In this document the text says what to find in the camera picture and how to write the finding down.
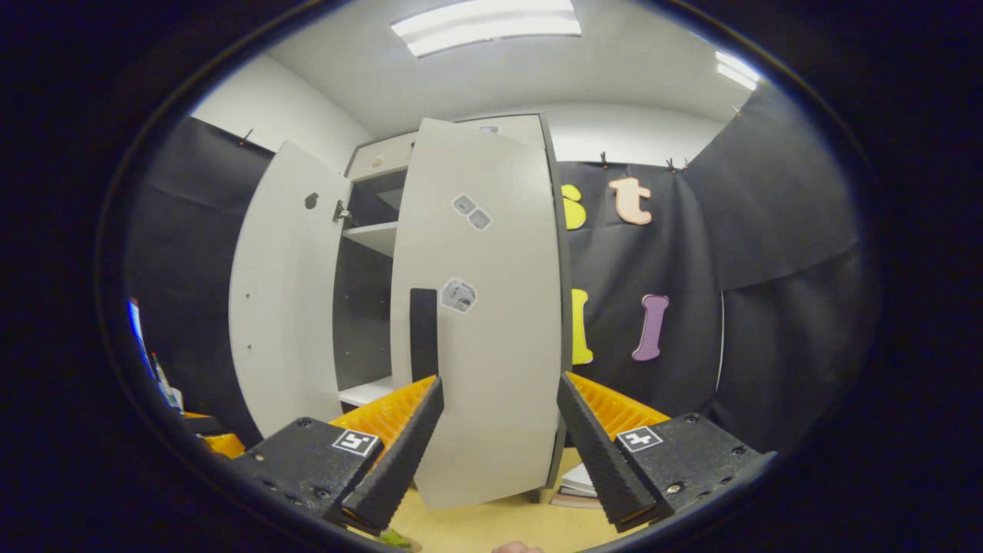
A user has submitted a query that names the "black backdrop cloth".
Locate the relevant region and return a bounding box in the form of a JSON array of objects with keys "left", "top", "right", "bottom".
[{"left": 123, "top": 84, "right": 865, "bottom": 454}]

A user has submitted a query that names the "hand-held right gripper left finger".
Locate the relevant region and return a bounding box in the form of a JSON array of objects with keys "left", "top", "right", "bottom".
[{"left": 230, "top": 375, "right": 445, "bottom": 536}]

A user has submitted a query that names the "stack of books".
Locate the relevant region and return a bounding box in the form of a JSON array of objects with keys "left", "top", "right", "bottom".
[{"left": 549, "top": 461, "right": 604, "bottom": 509}]

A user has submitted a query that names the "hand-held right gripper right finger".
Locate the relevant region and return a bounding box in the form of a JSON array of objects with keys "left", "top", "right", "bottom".
[{"left": 557, "top": 372, "right": 776, "bottom": 533}]

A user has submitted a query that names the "small ceiling light panel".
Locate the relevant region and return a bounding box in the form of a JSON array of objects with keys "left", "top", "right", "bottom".
[{"left": 714, "top": 50, "right": 761, "bottom": 91}]

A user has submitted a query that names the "white and blue object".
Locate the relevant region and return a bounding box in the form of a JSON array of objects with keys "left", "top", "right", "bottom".
[{"left": 129, "top": 298, "right": 185, "bottom": 412}]

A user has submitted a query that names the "white cabinet door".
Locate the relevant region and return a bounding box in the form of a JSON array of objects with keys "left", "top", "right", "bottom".
[
  {"left": 229, "top": 141, "right": 352, "bottom": 439},
  {"left": 390, "top": 118, "right": 565, "bottom": 509}
]

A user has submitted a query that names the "white grey cabinet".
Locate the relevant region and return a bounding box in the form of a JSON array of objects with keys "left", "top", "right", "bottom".
[{"left": 332, "top": 114, "right": 573, "bottom": 504}]

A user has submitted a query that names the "black door handle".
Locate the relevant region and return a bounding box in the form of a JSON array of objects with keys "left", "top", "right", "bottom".
[{"left": 409, "top": 288, "right": 439, "bottom": 382}]

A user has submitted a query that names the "large ceiling light panel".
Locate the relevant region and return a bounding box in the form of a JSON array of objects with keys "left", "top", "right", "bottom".
[{"left": 392, "top": 0, "right": 582, "bottom": 58}]

